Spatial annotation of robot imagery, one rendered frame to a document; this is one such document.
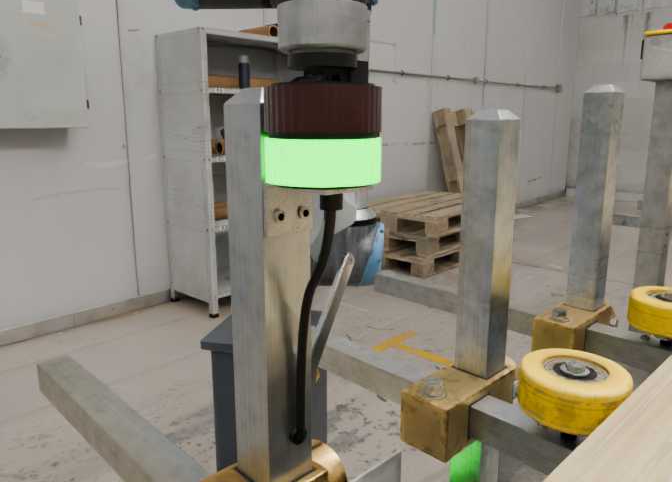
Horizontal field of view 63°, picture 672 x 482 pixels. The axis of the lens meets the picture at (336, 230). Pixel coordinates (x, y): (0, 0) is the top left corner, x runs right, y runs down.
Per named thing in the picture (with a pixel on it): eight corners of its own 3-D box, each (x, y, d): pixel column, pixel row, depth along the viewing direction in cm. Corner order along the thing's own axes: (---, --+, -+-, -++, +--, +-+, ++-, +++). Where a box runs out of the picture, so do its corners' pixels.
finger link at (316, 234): (364, 258, 60) (365, 174, 59) (326, 268, 56) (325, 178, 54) (344, 253, 63) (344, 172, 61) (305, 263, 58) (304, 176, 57)
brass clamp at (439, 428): (394, 438, 50) (395, 387, 49) (474, 388, 60) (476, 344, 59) (451, 468, 46) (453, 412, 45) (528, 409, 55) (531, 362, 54)
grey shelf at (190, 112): (170, 301, 337) (153, 34, 306) (280, 271, 402) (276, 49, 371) (213, 318, 307) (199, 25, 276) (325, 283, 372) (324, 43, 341)
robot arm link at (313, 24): (321, -7, 49) (254, 8, 55) (321, 50, 50) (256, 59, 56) (385, 7, 55) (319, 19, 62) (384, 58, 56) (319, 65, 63)
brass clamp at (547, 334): (525, 355, 67) (528, 315, 66) (572, 326, 77) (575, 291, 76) (576, 371, 63) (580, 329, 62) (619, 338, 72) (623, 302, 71)
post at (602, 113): (552, 451, 75) (584, 84, 65) (563, 440, 77) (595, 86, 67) (578, 462, 72) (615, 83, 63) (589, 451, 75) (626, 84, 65)
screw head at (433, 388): (416, 393, 48) (416, 380, 48) (430, 385, 50) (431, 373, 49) (436, 402, 47) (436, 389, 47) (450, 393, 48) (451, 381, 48)
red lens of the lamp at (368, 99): (240, 131, 28) (239, 87, 28) (325, 130, 33) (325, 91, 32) (319, 134, 24) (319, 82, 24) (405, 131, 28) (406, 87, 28)
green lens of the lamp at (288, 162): (242, 180, 29) (240, 137, 28) (325, 172, 33) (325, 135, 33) (319, 190, 25) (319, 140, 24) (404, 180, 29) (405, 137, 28)
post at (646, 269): (620, 360, 91) (651, 80, 83) (630, 352, 95) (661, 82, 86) (650, 369, 88) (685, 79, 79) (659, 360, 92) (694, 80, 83)
